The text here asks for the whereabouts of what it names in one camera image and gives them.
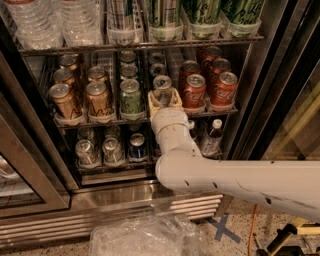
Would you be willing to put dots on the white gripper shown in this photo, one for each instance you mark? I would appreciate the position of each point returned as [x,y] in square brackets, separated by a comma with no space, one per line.
[167,120]

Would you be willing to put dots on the silver redbull can front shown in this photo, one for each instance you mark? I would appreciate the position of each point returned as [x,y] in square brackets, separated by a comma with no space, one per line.
[162,85]

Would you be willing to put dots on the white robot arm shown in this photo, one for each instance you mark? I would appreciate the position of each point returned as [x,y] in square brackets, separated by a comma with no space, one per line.
[289,186]

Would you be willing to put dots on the front left coca-cola can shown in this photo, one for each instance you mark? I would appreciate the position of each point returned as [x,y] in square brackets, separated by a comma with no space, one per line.
[194,90]

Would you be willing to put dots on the coca-cola can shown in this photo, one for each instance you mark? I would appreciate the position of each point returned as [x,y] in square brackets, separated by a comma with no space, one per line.
[194,90]
[224,89]
[187,68]
[209,54]
[217,67]

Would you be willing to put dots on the front green lacroix can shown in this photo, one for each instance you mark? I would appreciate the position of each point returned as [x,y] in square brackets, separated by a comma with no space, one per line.
[130,97]

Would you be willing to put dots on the green lacroix can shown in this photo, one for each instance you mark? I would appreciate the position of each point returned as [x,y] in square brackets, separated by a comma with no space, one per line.
[201,19]
[130,97]
[129,71]
[128,58]
[243,16]

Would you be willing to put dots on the redbull can second row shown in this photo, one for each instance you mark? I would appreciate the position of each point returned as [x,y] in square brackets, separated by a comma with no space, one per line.
[157,69]

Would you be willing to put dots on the back left coca-cola can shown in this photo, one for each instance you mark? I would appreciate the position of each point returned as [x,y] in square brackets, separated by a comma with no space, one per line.
[187,68]

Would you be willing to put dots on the redbull can back row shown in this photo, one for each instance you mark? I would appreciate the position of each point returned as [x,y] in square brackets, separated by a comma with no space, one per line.
[156,58]

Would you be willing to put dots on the middle green lacroix can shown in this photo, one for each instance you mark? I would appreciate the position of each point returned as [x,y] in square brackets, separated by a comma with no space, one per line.
[129,71]

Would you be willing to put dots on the front blue pepsi can right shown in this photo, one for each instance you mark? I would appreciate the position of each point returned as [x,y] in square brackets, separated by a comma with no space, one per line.
[156,150]

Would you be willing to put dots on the blue pepsi can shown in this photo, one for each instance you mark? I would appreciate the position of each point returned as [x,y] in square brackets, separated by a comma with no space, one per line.
[137,146]
[156,150]

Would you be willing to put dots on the front blue pepsi can left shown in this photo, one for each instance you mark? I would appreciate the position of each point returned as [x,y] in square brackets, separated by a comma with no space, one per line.
[137,146]

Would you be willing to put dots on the rear green lacroix can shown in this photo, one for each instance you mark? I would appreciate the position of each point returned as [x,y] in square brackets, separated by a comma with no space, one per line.
[128,58]

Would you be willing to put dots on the front right coca-cola can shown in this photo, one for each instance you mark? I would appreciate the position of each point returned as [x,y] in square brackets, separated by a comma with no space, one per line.
[224,89]

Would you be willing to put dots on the orange can column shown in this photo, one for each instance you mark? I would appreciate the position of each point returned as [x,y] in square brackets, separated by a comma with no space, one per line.
[64,76]
[65,100]
[99,99]
[97,74]
[69,61]

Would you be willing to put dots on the middle right coca-cola can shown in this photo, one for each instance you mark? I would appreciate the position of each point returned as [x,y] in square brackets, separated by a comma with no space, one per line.
[217,67]

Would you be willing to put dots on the rear coca-cola can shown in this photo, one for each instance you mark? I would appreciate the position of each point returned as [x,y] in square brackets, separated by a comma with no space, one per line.
[209,54]

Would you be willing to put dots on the green plaid can top shelf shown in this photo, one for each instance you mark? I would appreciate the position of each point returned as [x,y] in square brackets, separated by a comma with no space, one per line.
[164,18]

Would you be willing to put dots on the rear silver can bottom left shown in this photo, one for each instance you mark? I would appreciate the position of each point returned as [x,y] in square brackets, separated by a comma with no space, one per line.
[87,133]

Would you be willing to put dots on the green lacroix can top left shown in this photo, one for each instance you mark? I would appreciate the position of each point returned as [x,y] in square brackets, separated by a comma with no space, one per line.
[201,19]

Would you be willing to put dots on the front silver can bottom left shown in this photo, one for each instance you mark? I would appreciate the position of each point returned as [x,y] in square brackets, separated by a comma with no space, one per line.
[85,152]

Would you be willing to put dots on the front orange can left column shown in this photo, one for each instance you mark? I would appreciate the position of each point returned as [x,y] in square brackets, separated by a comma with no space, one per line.
[65,100]

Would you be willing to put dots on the rear orange can left column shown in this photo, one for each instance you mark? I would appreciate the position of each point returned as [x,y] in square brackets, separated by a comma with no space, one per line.
[69,61]

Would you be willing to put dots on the middle orange can left column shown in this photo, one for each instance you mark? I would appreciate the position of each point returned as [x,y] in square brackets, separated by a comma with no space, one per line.
[64,76]

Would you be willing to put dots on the right glass fridge door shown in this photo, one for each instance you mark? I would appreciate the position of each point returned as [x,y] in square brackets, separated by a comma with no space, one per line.
[280,120]

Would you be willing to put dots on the glass fridge door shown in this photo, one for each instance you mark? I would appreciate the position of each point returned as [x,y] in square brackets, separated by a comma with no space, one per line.
[29,182]
[280,120]

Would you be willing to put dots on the green lacroix can top right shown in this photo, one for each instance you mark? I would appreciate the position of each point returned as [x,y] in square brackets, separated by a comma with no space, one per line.
[243,16]

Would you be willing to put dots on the stainless fridge base grille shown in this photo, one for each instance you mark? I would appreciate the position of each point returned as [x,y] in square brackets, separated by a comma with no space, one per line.
[103,206]

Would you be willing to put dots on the left glass fridge door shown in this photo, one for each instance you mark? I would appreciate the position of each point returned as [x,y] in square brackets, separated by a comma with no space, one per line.
[29,182]

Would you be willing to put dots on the right white-cap bottle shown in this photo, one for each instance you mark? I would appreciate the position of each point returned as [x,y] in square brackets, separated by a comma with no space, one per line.
[210,142]

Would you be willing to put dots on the water bottle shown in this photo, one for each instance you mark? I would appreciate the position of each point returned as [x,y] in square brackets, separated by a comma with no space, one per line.
[38,26]
[81,22]

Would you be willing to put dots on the clear plastic bag on floor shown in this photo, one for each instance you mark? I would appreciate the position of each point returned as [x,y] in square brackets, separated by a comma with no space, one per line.
[155,235]

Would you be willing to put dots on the blue tape cross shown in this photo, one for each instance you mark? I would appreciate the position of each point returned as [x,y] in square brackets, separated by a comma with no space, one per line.
[222,230]

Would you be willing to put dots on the water bottle top left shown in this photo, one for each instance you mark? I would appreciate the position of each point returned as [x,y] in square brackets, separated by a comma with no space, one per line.
[38,26]

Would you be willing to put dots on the middle wire shelf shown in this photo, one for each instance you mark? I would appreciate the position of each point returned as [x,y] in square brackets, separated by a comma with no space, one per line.
[91,121]

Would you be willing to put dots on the wire shelf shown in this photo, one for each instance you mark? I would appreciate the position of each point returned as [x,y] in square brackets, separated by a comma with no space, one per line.
[139,46]
[91,121]

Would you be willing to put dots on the top wire shelf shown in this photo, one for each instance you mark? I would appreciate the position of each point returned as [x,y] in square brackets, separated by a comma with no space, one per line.
[139,46]

